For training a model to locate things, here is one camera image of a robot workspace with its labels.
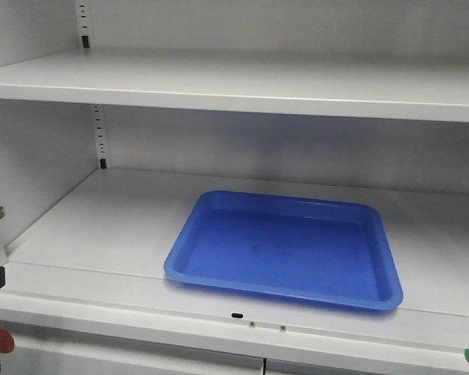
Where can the red plastic spoon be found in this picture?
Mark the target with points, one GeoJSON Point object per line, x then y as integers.
{"type": "Point", "coordinates": [7, 343]}

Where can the blue plastic tray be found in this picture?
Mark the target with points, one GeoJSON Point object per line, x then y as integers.
{"type": "Point", "coordinates": [319, 251]}

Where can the white cabinet shelf upper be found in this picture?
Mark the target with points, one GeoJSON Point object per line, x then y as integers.
{"type": "Point", "coordinates": [297, 84]}

